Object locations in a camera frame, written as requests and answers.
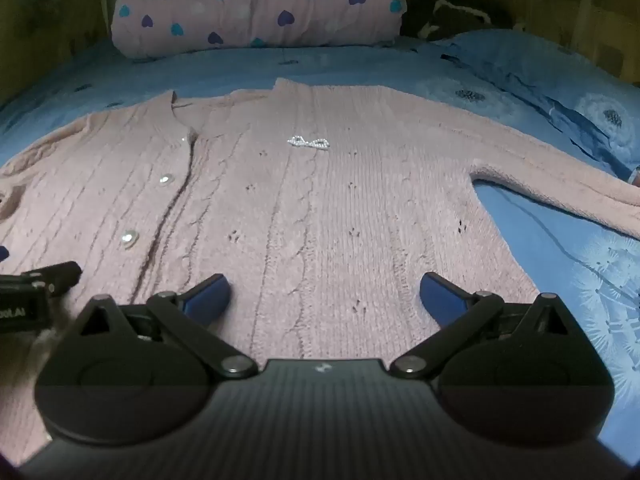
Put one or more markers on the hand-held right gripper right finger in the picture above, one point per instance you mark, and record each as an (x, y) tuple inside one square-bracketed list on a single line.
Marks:
[(440, 295)]

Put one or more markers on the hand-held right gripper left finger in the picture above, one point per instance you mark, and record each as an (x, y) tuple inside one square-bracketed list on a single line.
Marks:
[(210, 294)]

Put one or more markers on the pink knitted cardigan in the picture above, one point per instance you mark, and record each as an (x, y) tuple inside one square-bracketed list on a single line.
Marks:
[(325, 200)]

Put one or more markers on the blue dandelion print bedsheet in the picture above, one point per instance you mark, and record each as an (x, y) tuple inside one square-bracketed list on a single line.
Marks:
[(550, 260)]

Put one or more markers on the blue dandelion print pillow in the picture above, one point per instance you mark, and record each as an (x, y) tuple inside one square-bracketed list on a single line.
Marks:
[(540, 75)]

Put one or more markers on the dark cloth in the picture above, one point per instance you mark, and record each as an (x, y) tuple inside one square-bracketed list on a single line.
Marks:
[(455, 15)]

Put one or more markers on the pink heart-pattern pillow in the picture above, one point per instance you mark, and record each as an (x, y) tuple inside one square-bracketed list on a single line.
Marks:
[(260, 5)]

